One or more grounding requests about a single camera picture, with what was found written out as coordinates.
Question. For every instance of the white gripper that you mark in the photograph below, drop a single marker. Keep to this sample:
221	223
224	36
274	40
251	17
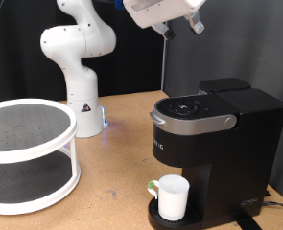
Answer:
157	11

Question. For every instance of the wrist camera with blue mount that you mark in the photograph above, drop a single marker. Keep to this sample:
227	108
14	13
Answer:
119	4

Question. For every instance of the black Keurig coffee machine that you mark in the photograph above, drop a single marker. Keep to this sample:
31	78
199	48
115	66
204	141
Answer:
243	143

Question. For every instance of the black curtain backdrop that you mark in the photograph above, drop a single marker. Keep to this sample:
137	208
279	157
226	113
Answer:
19	64

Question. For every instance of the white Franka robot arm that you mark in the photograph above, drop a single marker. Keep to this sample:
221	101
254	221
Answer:
80	64

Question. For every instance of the grey partition panel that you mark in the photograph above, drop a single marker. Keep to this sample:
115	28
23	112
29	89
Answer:
243	48

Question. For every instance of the white two-tier turntable shelf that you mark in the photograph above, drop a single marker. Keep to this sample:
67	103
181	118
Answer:
19	134

